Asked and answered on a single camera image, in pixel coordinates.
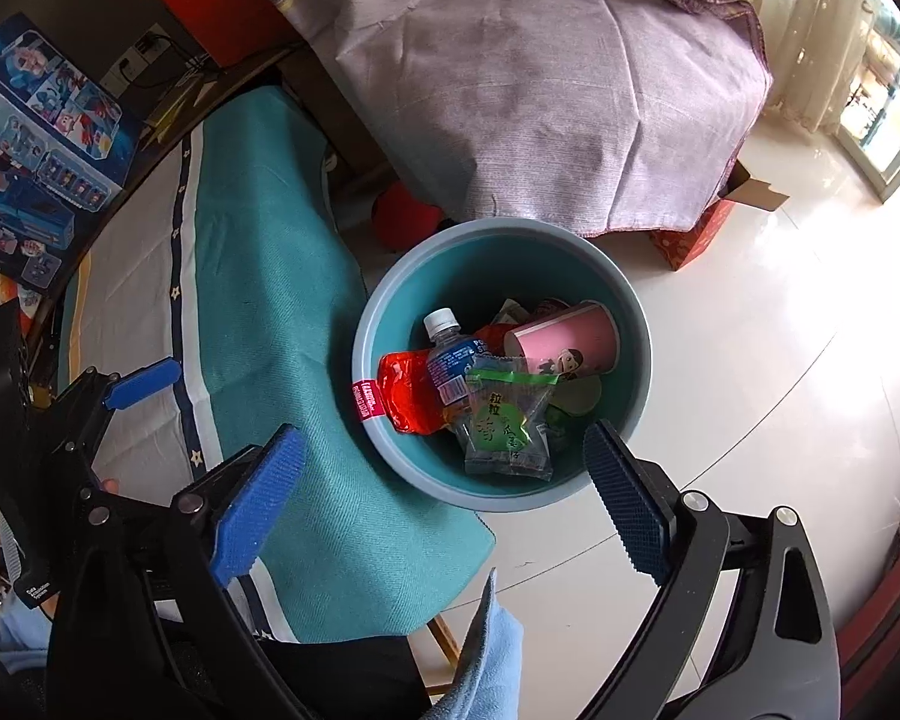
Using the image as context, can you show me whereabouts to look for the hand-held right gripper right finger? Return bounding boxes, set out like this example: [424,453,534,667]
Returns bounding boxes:
[576,420,842,720]

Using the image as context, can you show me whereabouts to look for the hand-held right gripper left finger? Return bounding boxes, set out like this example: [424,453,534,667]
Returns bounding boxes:
[43,423,308,720]

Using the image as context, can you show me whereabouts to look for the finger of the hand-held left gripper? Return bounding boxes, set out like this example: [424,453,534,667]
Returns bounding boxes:
[49,367,117,466]
[105,357,182,411]

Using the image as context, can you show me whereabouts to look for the clear green snack packet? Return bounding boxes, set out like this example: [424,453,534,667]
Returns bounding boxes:
[457,356,560,481]

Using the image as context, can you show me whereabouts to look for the pink paper cup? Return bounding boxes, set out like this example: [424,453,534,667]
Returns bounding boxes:
[504,301,620,380]

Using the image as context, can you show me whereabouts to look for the red snack wrapper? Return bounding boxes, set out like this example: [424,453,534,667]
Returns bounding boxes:
[377,349,451,436]

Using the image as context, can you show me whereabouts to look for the clear plastic bottle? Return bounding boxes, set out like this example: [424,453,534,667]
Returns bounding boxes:
[422,307,496,428]

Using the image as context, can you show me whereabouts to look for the blue plastic bin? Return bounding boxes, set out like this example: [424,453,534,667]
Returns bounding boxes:
[352,217,652,512]

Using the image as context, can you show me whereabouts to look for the teal striped printed blanket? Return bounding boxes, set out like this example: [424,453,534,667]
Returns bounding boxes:
[60,86,496,642]

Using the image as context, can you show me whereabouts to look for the person's blue clothing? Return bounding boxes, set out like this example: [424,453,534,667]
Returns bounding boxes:
[427,568,526,720]

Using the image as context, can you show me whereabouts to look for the wooden table leg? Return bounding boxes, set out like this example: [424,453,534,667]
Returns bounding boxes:
[426,613,460,665]

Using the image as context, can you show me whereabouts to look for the blue toy box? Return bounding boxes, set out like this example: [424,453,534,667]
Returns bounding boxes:
[0,11,143,293]

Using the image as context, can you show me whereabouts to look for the yellow paper scraps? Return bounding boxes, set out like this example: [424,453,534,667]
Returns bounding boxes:
[146,82,196,128]

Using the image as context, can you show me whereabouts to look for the red cardboard box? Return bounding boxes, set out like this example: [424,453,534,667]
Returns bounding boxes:
[649,165,788,271]

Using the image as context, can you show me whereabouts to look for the glass door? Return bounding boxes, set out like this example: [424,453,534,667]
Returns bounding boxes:
[832,7,900,203]

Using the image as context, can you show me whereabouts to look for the white curtain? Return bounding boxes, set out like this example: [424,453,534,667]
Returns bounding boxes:
[750,0,893,136]

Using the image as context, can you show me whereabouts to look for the white wall socket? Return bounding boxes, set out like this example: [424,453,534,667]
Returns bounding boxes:
[116,26,173,83]

